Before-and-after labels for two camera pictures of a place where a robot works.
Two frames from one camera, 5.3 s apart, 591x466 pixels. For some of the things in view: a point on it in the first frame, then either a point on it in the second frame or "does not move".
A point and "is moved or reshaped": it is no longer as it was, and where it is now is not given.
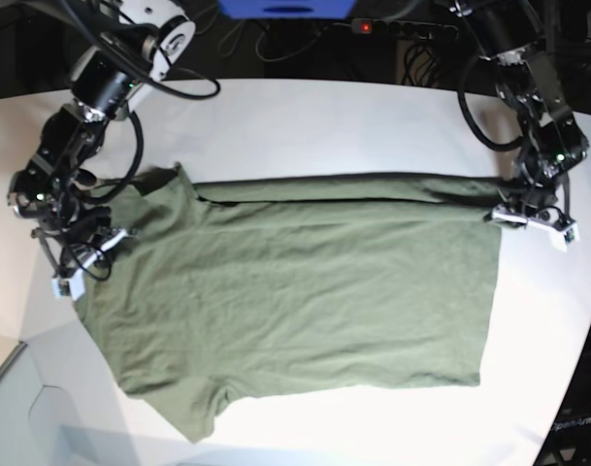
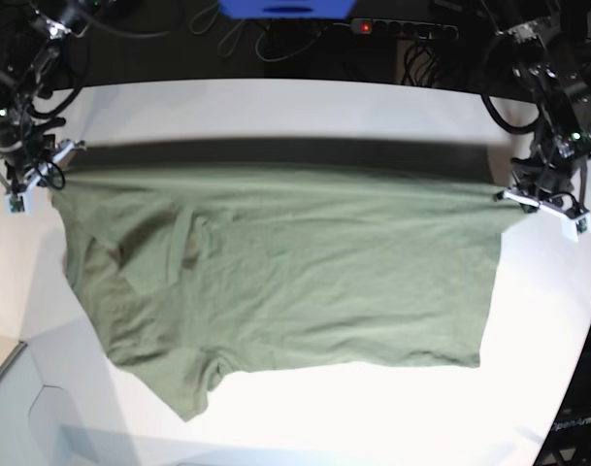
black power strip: x=403 y=29 does not move
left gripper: x=70 y=251 -> x=50 y=172
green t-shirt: x=294 y=282 is moved or reshaped
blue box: x=287 y=10 does not move
